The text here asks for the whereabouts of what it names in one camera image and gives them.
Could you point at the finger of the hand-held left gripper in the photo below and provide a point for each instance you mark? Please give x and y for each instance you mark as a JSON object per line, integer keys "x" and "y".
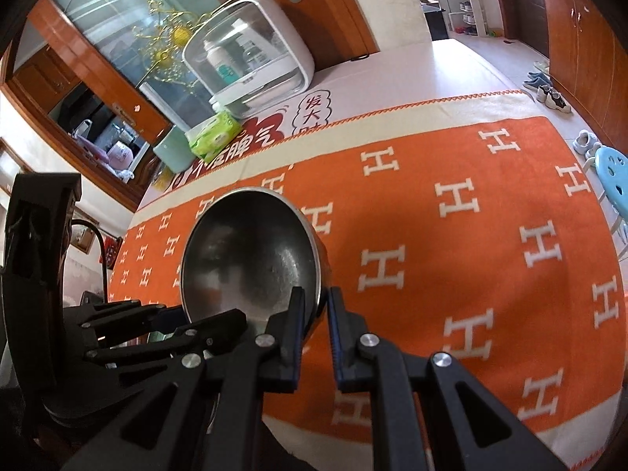
{"x": 216, "y": 326}
{"x": 132, "y": 314}

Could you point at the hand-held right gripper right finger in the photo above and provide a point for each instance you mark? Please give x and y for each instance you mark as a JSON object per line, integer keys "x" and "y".
{"x": 336, "y": 338}

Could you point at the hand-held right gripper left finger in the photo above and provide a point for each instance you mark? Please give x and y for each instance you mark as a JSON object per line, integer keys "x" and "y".
{"x": 296, "y": 338}

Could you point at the orange steel bowl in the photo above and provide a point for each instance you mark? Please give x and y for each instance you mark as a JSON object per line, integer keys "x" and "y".
{"x": 245, "y": 255}

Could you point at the red basket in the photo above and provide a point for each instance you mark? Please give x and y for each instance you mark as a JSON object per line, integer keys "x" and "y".
{"x": 110, "y": 252}

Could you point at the person's dark clothing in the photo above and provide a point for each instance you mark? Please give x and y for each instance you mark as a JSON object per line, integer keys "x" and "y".
{"x": 294, "y": 456}

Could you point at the pink white rice cooker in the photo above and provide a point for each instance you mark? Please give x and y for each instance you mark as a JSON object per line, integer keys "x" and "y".
{"x": 119, "y": 154}

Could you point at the glass jar with yellow contents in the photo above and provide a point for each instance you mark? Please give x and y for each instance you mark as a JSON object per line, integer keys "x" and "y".
{"x": 163, "y": 181}

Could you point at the orange patterned tablecloth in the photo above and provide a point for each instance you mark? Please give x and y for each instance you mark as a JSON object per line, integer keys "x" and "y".
{"x": 417, "y": 206}

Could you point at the light green canister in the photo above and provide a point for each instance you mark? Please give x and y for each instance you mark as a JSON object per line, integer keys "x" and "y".
{"x": 171, "y": 152}

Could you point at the green tissue pack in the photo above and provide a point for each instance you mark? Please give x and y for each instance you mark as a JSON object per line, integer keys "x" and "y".
{"x": 213, "y": 135}

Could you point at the white sterilizer cabinet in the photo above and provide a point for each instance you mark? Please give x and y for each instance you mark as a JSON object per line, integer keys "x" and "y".
{"x": 274, "y": 78}

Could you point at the white bottle with teal label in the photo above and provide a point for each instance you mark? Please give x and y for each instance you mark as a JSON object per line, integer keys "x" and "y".
{"x": 223, "y": 68}

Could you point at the clear bottle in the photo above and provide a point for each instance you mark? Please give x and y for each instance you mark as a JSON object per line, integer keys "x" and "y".
{"x": 252, "y": 51}

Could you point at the pale blue baby shoes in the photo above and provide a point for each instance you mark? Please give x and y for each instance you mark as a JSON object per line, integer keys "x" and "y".
{"x": 586, "y": 144}

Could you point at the black white sneaker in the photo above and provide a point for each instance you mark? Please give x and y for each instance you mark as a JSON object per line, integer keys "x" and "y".
{"x": 554, "y": 99}

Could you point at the blue plastic stool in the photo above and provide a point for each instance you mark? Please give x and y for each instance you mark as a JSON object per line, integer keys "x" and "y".
{"x": 611, "y": 167}

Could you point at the blue slipper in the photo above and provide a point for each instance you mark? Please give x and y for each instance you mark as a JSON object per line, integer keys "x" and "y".
{"x": 537, "y": 82}

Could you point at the wooden sliding glass door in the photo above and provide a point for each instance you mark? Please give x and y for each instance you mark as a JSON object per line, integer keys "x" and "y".
{"x": 333, "y": 10}

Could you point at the shoe rack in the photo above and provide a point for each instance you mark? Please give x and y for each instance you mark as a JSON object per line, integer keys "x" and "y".
{"x": 463, "y": 5}

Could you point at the wooden storage cabinet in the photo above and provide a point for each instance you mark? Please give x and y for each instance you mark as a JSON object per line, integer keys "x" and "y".
{"x": 584, "y": 34}

